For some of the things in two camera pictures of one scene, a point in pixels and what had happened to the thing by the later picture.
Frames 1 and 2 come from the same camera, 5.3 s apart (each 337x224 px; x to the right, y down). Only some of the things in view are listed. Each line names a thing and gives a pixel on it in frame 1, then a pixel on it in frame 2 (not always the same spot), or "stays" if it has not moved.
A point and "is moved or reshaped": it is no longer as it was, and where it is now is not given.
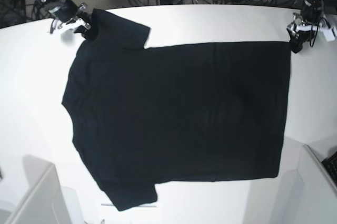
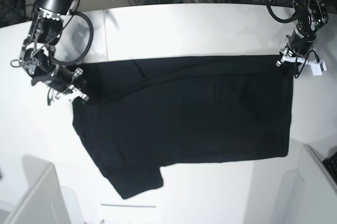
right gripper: (298, 37) -> (291, 57)
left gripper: (68, 10) -> (60, 80)
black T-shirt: (143, 116) is moved or reshaped
